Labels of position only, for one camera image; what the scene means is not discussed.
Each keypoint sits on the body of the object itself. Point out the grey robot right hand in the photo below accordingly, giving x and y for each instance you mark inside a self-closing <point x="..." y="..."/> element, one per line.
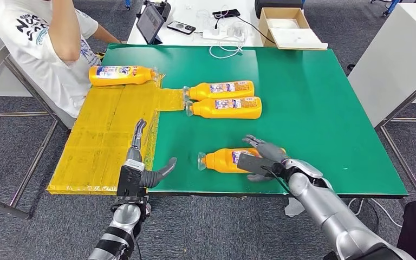
<point x="270" y="150"/>

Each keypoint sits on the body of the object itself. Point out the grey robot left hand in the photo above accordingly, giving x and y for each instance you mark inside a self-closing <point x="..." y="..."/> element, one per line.
<point x="157" y="177"/>

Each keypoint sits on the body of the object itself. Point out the orange detergent bottle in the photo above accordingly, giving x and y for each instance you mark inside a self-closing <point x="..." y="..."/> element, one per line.
<point x="226" y="114"/>
<point x="122" y="79"/>
<point x="202" y="92"/>
<point x="218" y="161"/>

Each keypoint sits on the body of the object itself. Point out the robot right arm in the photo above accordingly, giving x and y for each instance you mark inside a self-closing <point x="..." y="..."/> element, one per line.
<point x="322" y="208"/>

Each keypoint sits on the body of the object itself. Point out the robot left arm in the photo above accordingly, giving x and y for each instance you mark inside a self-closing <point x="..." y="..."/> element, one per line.
<point x="122" y="222"/>

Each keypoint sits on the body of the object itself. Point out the green work table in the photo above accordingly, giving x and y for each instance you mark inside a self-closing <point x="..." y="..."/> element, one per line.
<point x="301" y="107"/>

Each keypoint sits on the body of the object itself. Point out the yellow taped cardboard sheet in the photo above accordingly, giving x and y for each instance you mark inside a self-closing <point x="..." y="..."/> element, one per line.
<point x="96" y="143"/>

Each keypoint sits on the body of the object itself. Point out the white box lid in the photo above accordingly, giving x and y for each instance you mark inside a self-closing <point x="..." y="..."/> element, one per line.
<point x="298" y="38"/>

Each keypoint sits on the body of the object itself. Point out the brown cardboard box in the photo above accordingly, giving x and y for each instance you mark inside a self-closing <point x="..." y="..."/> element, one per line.
<point x="264" y="33"/>

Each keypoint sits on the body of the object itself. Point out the white charger adapter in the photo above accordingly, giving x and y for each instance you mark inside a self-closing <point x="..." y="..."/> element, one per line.
<point x="237" y="28"/>

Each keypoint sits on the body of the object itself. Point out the white packing insert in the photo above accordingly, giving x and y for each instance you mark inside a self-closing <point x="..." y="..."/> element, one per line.
<point x="282" y="23"/>

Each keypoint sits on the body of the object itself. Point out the white power strip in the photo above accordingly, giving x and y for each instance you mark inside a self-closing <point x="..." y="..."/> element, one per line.
<point x="212" y="35"/>

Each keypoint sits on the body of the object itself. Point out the black tablet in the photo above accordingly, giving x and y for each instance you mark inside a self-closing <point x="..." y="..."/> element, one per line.
<point x="150" y="22"/>

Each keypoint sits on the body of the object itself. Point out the black electronic device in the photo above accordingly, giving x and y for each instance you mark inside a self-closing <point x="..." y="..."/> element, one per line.
<point x="164" y="8"/>

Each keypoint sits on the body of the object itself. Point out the blue metal rack foot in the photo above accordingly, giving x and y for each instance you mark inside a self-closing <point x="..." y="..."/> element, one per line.
<point x="126" y="3"/>
<point x="391" y="6"/>

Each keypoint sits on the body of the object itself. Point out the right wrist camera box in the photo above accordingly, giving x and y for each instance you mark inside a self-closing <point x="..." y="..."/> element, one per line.
<point x="254" y="164"/>

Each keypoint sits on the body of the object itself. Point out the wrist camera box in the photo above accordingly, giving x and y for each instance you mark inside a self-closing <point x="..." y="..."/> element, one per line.
<point x="131" y="181"/>
<point x="254" y="164"/>

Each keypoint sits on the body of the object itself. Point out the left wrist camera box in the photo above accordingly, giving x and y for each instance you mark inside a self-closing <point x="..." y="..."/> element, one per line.
<point x="131" y="181"/>

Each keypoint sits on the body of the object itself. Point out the black smartphone round camera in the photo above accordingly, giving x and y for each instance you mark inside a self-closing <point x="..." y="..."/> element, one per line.
<point x="181" y="27"/>

